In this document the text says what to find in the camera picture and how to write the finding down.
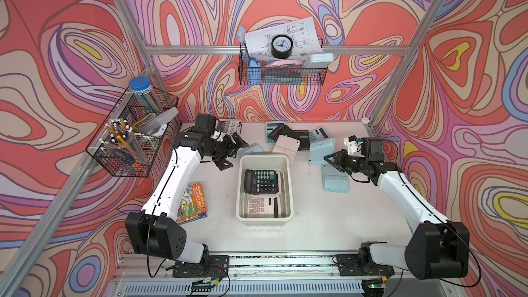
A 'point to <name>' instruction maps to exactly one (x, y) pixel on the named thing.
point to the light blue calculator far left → (253, 149)
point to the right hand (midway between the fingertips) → (325, 162)
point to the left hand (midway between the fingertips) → (244, 150)
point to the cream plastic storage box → (278, 162)
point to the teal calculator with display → (317, 134)
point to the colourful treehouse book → (192, 205)
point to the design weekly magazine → (227, 126)
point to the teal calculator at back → (269, 127)
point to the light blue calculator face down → (333, 179)
